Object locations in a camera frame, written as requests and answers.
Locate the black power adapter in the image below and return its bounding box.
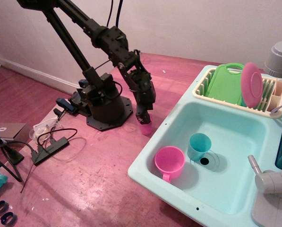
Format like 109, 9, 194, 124
3, 146, 24, 165

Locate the teal cup in sink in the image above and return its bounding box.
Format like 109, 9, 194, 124
187, 133, 212, 161

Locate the black ring upper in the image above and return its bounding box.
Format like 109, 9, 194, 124
0, 200, 9, 215

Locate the grey cardboard box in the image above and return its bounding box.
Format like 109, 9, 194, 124
0, 122, 32, 148

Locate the grey cylinder container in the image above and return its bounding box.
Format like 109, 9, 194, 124
264, 41, 282, 78

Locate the cream dish rack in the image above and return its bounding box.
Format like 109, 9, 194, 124
192, 65, 282, 119

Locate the clear plastic bag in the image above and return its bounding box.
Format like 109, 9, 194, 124
29, 118, 62, 143

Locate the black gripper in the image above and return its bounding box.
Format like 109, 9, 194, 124
130, 70, 156, 125

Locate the grey toy faucet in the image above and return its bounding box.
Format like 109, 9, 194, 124
248, 155, 282, 194

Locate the black ring lower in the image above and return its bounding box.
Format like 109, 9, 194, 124
0, 212, 16, 225

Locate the black usb hub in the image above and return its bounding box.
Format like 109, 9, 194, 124
31, 137, 69, 166

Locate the black ring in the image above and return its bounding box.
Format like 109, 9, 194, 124
0, 212, 16, 225
0, 200, 9, 215

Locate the blue clamp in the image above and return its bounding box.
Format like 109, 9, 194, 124
56, 97, 76, 113

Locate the pink plate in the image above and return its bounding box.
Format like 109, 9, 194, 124
240, 62, 263, 108

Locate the grey spoon in rack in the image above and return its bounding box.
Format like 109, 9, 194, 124
270, 105, 282, 114

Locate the green cutting board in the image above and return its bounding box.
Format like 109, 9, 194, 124
205, 63, 244, 105

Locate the small pink tumbler cup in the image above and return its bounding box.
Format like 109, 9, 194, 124
136, 115, 153, 135

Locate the black hanging cable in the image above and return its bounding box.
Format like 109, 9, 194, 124
107, 0, 124, 28

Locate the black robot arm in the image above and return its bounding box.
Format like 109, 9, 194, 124
18, 0, 156, 135

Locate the light teal toy sink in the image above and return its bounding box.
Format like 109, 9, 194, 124
128, 65, 282, 227

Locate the pink mug with handle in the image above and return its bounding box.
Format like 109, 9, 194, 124
154, 146, 186, 183

